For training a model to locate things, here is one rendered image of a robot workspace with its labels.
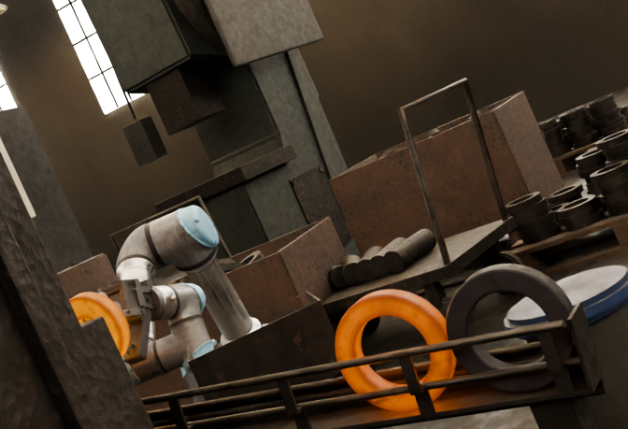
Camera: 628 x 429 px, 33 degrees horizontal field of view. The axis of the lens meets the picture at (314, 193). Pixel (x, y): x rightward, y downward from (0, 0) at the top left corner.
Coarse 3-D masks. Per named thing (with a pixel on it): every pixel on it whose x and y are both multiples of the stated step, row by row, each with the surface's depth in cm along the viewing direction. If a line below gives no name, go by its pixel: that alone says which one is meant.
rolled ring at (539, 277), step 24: (504, 264) 150; (480, 288) 150; (504, 288) 148; (528, 288) 147; (552, 288) 146; (456, 312) 152; (552, 312) 146; (456, 336) 153; (480, 360) 152; (504, 384) 151; (528, 384) 150
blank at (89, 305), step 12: (72, 300) 208; (84, 300) 207; (96, 300) 206; (108, 300) 208; (84, 312) 208; (96, 312) 206; (108, 312) 205; (120, 312) 207; (108, 324) 206; (120, 324) 206; (120, 336) 206; (120, 348) 207
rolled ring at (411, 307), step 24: (360, 312) 158; (384, 312) 156; (408, 312) 155; (432, 312) 154; (336, 336) 161; (360, 336) 162; (432, 336) 154; (432, 360) 155; (456, 360) 157; (360, 384) 161; (384, 384) 161; (384, 408) 160; (408, 408) 158
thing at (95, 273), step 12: (84, 264) 587; (96, 264) 592; (108, 264) 605; (60, 276) 578; (72, 276) 581; (84, 276) 584; (96, 276) 589; (108, 276) 598; (72, 288) 580; (84, 288) 583; (96, 288) 587
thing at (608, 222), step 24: (600, 144) 485; (624, 144) 479; (600, 168) 513; (624, 168) 462; (576, 192) 525; (600, 192) 470; (624, 192) 461; (528, 216) 484; (552, 216) 487; (576, 216) 473; (600, 216) 474; (624, 216) 458; (528, 240) 489; (552, 240) 475; (600, 240) 500; (624, 240) 458; (528, 264) 483; (576, 264) 472
